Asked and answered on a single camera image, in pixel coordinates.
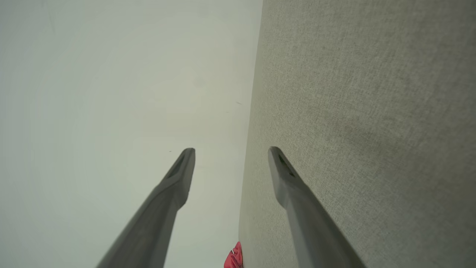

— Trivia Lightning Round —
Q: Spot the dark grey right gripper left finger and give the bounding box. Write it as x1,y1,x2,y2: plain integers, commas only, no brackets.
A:
96,148,196,268

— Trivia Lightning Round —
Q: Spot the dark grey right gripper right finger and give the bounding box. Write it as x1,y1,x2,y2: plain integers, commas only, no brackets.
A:
268,146,367,268

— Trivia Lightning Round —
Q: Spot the red Bulls basketball jersey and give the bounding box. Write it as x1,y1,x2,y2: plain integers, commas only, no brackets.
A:
223,241,244,268

